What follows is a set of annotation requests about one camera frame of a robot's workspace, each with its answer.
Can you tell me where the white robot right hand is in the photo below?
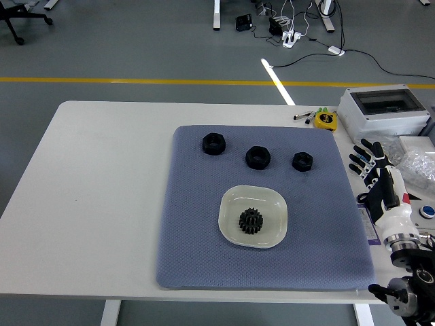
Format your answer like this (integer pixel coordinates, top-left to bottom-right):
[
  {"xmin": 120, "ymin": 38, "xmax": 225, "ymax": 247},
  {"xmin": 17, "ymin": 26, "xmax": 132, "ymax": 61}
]
[{"xmin": 349, "ymin": 138, "xmax": 421, "ymax": 244}]

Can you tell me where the large black bevel gear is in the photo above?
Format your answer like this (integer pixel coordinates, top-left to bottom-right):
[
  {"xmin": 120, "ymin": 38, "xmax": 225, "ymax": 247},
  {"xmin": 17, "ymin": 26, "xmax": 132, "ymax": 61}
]
[{"xmin": 239, "ymin": 215, "xmax": 265, "ymax": 236}]

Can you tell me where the flat white box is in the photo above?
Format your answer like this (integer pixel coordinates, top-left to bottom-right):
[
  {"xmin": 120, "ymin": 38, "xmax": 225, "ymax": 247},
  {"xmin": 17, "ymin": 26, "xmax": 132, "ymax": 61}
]
[{"xmin": 398, "ymin": 134, "xmax": 435, "ymax": 157}]

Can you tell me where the small black hex nut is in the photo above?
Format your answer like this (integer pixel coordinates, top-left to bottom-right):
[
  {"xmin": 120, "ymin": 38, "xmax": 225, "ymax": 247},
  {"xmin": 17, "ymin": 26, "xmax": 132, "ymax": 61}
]
[{"xmin": 292, "ymin": 151, "xmax": 314, "ymax": 173}]

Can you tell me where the large black hex nut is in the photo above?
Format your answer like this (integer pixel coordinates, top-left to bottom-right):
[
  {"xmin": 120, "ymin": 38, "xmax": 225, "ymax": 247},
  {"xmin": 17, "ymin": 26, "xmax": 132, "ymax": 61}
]
[
  {"xmin": 245, "ymin": 145, "xmax": 272, "ymax": 170},
  {"xmin": 201, "ymin": 132, "xmax": 226, "ymax": 156}
]

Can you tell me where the purple-edged label card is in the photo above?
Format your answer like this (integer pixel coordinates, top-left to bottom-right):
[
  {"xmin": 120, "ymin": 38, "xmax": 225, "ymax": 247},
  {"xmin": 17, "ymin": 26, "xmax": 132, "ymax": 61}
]
[{"xmin": 356, "ymin": 202, "xmax": 383, "ymax": 246}]

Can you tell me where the clear bag of small parts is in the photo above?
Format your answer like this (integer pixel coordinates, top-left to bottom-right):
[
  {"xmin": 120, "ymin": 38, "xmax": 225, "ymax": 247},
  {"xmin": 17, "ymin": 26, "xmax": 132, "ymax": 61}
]
[{"xmin": 394, "ymin": 149, "xmax": 435, "ymax": 196}]

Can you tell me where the white table leg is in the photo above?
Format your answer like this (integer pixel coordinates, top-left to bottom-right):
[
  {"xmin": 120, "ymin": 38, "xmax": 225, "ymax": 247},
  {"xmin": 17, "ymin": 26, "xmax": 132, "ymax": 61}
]
[
  {"xmin": 353, "ymin": 303, "xmax": 375, "ymax": 326},
  {"xmin": 100, "ymin": 300, "xmax": 122, "ymax": 326}
]

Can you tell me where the yellow tape measure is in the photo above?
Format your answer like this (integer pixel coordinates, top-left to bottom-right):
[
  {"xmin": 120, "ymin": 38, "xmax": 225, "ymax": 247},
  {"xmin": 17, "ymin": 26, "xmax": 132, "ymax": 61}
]
[{"xmin": 313, "ymin": 111, "xmax": 338, "ymax": 132}]

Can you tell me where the white square dish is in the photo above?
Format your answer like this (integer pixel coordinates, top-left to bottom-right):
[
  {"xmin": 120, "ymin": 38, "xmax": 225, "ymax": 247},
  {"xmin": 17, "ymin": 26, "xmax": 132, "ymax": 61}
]
[{"xmin": 217, "ymin": 185, "xmax": 290, "ymax": 250}]

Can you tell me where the white power strip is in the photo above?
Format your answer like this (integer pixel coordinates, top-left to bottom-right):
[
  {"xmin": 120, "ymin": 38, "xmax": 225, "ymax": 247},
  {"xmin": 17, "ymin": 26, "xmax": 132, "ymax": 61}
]
[{"xmin": 281, "ymin": 30, "xmax": 302, "ymax": 48}]

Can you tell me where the white desk leg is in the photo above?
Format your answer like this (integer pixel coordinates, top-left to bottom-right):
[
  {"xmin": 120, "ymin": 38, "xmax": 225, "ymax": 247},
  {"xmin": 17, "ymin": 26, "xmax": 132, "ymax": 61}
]
[
  {"xmin": 213, "ymin": 0, "xmax": 239, "ymax": 31},
  {"xmin": 314, "ymin": 0, "xmax": 337, "ymax": 34}
]

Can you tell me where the blue-grey textured mat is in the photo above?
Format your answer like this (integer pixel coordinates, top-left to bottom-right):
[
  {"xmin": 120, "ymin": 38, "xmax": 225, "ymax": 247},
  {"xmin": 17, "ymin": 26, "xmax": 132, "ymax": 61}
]
[{"xmin": 155, "ymin": 124, "xmax": 378, "ymax": 291}]

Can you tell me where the black power adapter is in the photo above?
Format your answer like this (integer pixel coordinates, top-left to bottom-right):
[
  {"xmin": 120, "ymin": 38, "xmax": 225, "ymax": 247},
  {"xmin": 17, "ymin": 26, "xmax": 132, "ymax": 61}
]
[
  {"xmin": 268, "ymin": 16, "xmax": 283, "ymax": 36},
  {"xmin": 235, "ymin": 14, "xmax": 253, "ymax": 33}
]

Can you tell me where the black office chair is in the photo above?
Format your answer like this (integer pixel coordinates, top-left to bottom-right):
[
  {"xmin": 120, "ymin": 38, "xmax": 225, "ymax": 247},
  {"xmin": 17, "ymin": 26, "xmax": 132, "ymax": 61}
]
[{"xmin": 0, "ymin": 0, "xmax": 54, "ymax": 46}]

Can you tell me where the grey electrical enclosure box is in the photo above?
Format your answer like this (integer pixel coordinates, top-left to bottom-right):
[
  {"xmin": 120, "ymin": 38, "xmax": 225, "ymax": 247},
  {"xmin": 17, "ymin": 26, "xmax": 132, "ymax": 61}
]
[{"xmin": 337, "ymin": 84, "xmax": 432, "ymax": 145}]

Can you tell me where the long black floor cable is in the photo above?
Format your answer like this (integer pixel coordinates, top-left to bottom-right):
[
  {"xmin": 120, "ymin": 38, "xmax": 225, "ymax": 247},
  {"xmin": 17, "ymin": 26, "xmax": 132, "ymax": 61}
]
[{"xmin": 268, "ymin": 49, "xmax": 435, "ymax": 81}]

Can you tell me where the white cable bundle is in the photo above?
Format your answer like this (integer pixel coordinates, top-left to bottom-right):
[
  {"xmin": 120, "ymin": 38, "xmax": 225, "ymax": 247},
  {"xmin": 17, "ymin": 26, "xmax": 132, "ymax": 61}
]
[{"xmin": 280, "ymin": 0, "xmax": 312, "ymax": 37}]

